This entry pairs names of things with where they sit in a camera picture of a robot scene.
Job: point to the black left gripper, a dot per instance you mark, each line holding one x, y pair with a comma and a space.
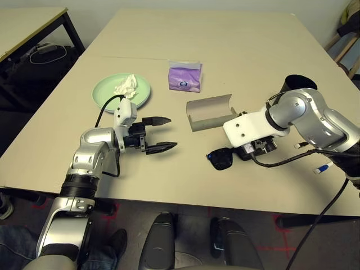
135, 135

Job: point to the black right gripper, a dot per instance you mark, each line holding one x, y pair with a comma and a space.
264, 145

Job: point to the black sunglasses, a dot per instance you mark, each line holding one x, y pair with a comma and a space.
220, 159

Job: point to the grey glasses case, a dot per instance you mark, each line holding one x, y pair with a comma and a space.
205, 118

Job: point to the white tissue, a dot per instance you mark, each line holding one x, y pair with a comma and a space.
126, 85

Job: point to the white pen with blue cap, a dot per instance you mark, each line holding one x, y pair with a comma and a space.
323, 168

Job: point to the light green plate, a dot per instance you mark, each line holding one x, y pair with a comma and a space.
104, 90

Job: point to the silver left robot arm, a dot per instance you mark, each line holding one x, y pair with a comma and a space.
90, 140

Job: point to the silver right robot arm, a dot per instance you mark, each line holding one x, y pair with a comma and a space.
309, 112

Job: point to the purple tissue pack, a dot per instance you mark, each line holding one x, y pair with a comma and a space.
184, 77

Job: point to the black plastic cup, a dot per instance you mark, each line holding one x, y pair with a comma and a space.
298, 83

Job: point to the dark robot right leg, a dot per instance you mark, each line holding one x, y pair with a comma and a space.
233, 244

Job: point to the dark robot leg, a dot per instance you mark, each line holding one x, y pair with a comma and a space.
157, 242
233, 244

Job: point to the dark robot left leg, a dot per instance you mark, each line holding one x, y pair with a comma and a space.
157, 242

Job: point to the person's black shoe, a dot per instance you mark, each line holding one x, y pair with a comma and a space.
118, 239

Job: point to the wooden stool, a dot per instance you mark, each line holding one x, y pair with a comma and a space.
344, 50

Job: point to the grey robot torso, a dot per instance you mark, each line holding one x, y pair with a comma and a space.
197, 263

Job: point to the black bag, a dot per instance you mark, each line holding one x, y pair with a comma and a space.
33, 78

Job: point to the grey power adapter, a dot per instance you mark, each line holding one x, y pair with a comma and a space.
46, 48

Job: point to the dark jacket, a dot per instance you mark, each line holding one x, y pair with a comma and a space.
350, 28

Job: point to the yellow-green seat cushion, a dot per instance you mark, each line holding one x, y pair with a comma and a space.
347, 14

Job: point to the person's grey sneaker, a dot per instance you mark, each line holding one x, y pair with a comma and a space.
5, 206

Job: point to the person's blue jeans leg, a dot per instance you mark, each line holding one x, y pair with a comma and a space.
17, 247

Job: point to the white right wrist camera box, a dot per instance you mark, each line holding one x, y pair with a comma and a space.
250, 126

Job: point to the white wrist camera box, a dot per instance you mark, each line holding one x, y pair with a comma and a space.
250, 126
125, 112

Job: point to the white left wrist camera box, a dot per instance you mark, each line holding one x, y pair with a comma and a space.
125, 112

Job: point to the beige side table black frame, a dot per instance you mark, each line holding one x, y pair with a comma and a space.
25, 25

